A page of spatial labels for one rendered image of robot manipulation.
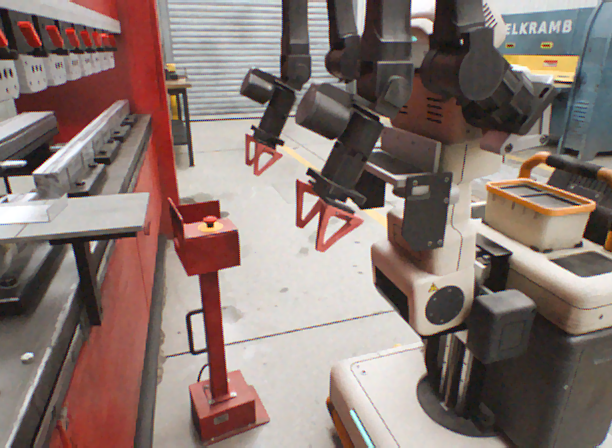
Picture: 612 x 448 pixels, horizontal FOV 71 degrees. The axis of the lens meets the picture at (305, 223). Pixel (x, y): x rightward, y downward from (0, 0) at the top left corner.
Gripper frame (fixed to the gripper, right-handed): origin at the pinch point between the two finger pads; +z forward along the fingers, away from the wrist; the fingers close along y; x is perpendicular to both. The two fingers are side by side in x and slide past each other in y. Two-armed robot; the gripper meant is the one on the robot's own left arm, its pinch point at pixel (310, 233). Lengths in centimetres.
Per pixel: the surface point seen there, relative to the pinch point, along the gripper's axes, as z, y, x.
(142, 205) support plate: 11.1, -21.3, -22.7
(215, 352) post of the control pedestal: 66, -62, 20
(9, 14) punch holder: -9, -52, -57
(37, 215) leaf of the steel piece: 18.6, -21.1, -37.9
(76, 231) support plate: 15.6, -12.0, -31.4
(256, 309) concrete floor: 82, -130, 59
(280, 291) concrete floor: 74, -143, 74
